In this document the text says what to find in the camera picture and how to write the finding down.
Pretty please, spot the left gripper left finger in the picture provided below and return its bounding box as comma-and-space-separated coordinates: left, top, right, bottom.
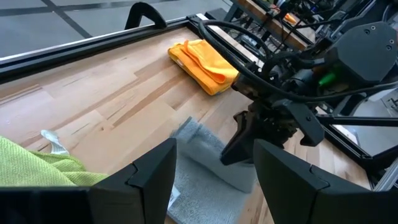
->
0, 138, 177, 224

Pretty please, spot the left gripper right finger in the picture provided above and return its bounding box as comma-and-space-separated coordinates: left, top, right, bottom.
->
253, 139, 398, 224

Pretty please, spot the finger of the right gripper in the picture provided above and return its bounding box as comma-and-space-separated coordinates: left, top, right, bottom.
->
220, 110, 259, 166
272, 100, 326, 147

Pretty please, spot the grey microfiber towel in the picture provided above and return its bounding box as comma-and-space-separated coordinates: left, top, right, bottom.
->
167, 116, 259, 224

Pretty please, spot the orange microfiber towel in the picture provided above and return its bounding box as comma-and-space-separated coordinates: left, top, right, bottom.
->
167, 39, 240, 96

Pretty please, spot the lime green microfiber towel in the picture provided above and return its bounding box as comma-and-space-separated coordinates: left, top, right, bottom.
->
0, 129, 108, 187

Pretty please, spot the silver aluminium extrusion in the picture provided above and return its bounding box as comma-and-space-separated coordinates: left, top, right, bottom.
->
373, 167, 398, 191

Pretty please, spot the background wooden desk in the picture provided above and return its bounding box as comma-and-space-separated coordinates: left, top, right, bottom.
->
231, 0, 317, 50

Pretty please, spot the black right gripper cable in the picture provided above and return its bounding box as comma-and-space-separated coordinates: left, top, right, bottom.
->
197, 19, 398, 103

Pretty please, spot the black aluminium rig frame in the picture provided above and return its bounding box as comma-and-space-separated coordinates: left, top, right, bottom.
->
0, 7, 398, 187

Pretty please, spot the black frame clamp bracket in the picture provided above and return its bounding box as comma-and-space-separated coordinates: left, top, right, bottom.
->
124, 1, 168, 30

